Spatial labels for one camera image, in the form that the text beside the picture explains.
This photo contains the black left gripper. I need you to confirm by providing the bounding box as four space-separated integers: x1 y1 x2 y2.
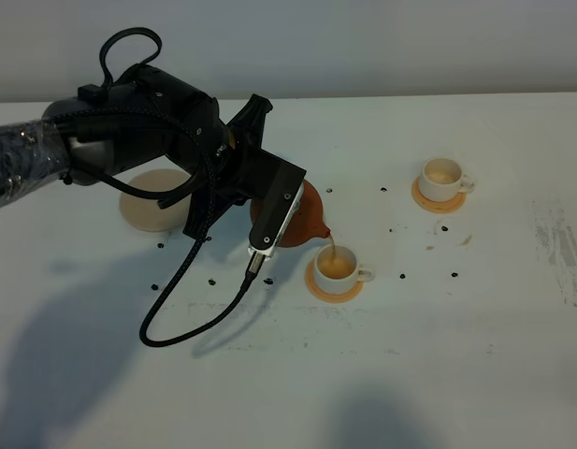
182 94 279 239

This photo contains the brown teapot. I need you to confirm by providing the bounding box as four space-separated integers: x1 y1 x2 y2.
250 179 330 248

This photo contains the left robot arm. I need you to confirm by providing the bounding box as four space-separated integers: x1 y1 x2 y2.
0 65 303 242

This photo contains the beige round teapot mat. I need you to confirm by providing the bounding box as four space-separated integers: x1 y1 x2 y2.
119 168 190 233

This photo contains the white teacup near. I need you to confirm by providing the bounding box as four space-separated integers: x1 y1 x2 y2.
312 244 375 297

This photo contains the white teacup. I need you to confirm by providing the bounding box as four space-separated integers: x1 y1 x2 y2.
418 157 476 202
312 244 375 297

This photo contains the orange coaster near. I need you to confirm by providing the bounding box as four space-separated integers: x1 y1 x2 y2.
304 258 365 304

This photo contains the orange coaster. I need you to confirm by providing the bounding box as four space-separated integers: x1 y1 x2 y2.
304 258 365 304
411 177 467 214

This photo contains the white teacup far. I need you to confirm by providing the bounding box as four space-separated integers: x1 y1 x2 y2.
418 157 476 202

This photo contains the orange coaster far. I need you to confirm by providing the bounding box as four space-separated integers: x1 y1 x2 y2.
411 177 467 214

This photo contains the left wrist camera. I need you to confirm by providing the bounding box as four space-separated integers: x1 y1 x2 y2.
249 162 306 257

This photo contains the black braided camera cable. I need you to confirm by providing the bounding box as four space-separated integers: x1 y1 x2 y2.
53 26 266 348

